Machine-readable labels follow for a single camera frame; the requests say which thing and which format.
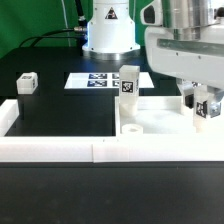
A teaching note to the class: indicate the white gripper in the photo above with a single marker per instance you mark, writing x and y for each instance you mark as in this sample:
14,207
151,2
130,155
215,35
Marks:
200,61

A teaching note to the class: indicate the white square table top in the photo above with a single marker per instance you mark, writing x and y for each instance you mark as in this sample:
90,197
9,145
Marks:
162,115

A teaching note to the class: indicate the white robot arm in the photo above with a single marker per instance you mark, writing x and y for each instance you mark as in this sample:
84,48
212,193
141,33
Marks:
183,39

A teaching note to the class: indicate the white U-shaped obstacle fence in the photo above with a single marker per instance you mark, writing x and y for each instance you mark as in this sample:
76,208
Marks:
132,146

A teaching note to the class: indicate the white marker base plate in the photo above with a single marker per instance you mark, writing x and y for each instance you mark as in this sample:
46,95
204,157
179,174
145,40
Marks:
92,80

